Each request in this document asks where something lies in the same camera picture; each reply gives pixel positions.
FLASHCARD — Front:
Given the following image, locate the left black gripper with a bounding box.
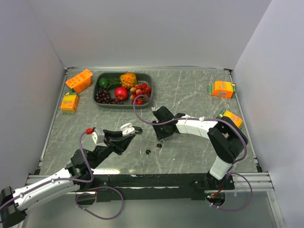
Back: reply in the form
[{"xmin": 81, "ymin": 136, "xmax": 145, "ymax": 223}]
[{"xmin": 89, "ymin": 129, "xmax": 135, "ymax": 169}]

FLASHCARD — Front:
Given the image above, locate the white earbud charging case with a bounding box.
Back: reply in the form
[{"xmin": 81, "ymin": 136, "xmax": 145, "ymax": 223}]
[{"xmin": 120, "ymin": 123, "xmax": 135, "ymax": 136}]

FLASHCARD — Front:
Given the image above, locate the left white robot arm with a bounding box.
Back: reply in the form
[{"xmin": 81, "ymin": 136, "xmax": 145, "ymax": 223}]
[{"xmin": 0, "ymin": 127, "xmax": 137, "ymax": 228}]

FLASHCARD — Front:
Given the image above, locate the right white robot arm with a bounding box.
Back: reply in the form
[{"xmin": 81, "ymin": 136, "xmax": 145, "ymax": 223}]
[{"xmin": 152, "ymin": 106, "xmax": 248, "ymax": 189}]

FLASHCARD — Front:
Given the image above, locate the dark purple grape bunch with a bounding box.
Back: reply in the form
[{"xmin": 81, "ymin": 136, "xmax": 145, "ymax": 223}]
[{"xmin": 95, "ymin": 88, "xmax": 123, "ymax": 105}]

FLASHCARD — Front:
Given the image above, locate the red apple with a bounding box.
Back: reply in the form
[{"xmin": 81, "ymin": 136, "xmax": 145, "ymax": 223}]
[{"xmin": 114, "ymin": 87, "xmax": 128, "ymax": 101}]

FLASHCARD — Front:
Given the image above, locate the red lychee cluster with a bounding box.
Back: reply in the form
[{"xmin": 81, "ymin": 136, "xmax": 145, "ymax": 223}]
[{"xmin": 130, "ymin": 83, "xmax": 152, "ymax": 105}]

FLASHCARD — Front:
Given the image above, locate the orange sponge pack left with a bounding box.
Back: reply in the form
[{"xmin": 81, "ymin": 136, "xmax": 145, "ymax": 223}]
[{"xmin": 60, "ymin": 92, "xmax": 79, "ymax": 114}]

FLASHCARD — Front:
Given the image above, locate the green lime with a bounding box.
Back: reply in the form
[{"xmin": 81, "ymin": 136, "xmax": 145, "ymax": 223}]
[{"xmin": 98, "ymin": 78, "xmax": 109, "ymax": 88}]

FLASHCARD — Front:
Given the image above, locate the dark grey fruit tray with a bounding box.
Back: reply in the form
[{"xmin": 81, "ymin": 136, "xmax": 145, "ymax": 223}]
[{"xmin": 93, "ymin": 72, "xmax": 153, "ymax": 109}]

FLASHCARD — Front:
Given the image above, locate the orange spiky fruit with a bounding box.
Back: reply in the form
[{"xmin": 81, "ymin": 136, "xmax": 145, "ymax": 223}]
[{"xmin": 120, "ymin": 72, "xmax": 138, "ymax": 89}]

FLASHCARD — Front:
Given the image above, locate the orange carton back left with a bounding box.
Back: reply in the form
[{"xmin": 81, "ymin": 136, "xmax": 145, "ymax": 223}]
[{"xmin": 66, "ymin": 69, "xmax": 93, "ymax": 93}]

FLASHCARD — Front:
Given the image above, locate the orange box back right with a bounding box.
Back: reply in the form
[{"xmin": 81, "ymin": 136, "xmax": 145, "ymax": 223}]
[{"xmin": 207, "ymin": 81, "xmax": 236, "ymax": 98}]

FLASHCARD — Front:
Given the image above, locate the orange box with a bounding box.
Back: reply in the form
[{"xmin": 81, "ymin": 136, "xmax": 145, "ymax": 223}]
[
  {"xmin": 207, "ymin": 81, "xmax": 236, "ymax": 98},
  {"xmin": 217, "ymin": 108, "xmax": 243, "ymax": 129}
]

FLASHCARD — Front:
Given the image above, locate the orange box front right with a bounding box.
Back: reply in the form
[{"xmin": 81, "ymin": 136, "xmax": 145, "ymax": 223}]
[{"xmin": 217, "ymin": 108, "xmax": 243, "ymax": 129}]

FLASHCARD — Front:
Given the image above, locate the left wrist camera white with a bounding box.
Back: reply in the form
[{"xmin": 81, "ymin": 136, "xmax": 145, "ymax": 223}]
[{"xmin": 86, "ymin": 127, "xmax": 105, "ymax": 145}]

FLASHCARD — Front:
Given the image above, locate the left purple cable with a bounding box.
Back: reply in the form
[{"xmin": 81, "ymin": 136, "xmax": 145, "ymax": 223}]
[{"xmin": 0, "ymin": 131, "xmax": 94, "ymax": 211}]

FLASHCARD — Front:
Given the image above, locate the purple cable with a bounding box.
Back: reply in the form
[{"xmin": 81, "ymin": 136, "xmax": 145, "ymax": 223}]
[
  {"xmin": 132, "ymin": 94, "xmax": 248, "ymax": 164},
  {"xmin": 0, "ymin": 131, "xmax": 94, "ymax": 211}
]

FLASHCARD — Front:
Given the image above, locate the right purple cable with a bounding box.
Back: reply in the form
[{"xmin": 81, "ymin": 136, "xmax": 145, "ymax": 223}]
[{"xmin": 132, "ymin": 94, "xmax": 248, "ymax": 164}]

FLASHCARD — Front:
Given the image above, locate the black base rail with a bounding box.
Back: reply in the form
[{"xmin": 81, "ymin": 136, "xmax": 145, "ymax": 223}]
[{"xmin": 89, "ymin": 173, "xmax": 235, "ymax": 200}]

